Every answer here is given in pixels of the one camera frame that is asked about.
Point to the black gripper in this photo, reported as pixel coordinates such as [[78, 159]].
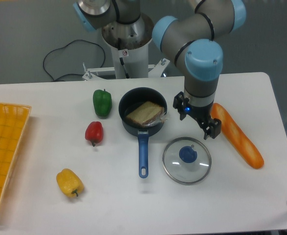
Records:
[[211, 126]]

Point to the glass pot lid blue knob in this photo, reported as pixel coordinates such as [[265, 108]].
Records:
[[186, 160]]

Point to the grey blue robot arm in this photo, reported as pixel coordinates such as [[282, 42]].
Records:
[[189, 44]]

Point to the orange baguette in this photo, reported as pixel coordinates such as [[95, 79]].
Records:
[[238, 139]]

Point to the wrapped brown bread slice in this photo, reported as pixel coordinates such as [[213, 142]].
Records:
[[146, 115]]

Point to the dark blue saucepan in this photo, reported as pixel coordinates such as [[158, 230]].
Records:
[[130, 101]]

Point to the green bell pepper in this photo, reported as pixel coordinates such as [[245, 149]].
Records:
[[102, 102]]

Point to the red bell pepper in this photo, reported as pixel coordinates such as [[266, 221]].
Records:
[[94, 133]]

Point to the yellow bell pepper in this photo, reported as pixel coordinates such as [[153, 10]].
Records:
[[69, 183]]

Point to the yellow woven basket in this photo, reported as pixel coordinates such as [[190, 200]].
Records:
[[13, 121]]

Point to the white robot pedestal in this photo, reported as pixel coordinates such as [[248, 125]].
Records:
[[129, 44]]

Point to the white metal base frame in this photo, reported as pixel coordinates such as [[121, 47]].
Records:
[[154, 71]]

